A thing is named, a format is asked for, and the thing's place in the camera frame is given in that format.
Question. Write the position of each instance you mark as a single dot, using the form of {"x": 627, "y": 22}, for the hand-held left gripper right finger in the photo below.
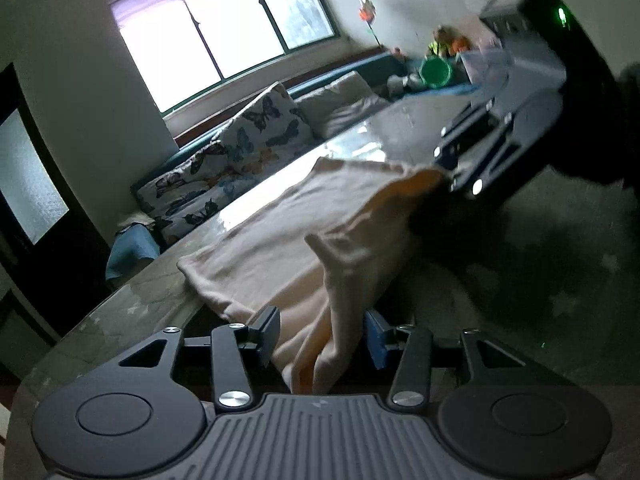
{"x": 376, "y": 340}

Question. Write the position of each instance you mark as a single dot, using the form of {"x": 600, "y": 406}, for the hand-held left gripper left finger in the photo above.
{"x": 272, "y": 332}

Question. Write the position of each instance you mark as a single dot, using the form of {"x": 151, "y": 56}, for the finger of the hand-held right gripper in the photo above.
{"x": 465, "y": 135}
{"x": 480, "y": 175}

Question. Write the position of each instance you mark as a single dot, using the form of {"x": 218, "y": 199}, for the beige garment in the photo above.
{"x": 310, "y": 230}

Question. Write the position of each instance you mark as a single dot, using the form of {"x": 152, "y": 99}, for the green plastic bowl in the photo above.
{"x": 436, "y": 71}

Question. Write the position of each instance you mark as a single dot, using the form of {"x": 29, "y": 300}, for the grey white plush toy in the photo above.
{"x": 406, "y": 84}

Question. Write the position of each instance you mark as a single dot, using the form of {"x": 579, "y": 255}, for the yellow orange plush toys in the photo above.
{"x": 447, "y": 42}

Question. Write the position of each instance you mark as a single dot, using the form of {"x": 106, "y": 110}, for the grey star quilted table mat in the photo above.
{"x": 525, "y": 285}

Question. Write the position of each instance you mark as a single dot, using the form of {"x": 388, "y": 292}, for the teal sofa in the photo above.
{"x": 360, "y": 62}

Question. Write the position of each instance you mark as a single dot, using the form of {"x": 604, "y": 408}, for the beige pillow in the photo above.
{"x": 340, "y": 100}

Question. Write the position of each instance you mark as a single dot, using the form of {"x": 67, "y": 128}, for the beige crumpled towel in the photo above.
{"x": 135, "y": 222}

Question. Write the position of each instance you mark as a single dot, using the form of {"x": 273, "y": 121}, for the green framed window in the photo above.
{"x": 215, "y": 35}

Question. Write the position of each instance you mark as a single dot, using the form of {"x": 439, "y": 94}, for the dark wooden glass door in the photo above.
{"x": 30, "y": 185}

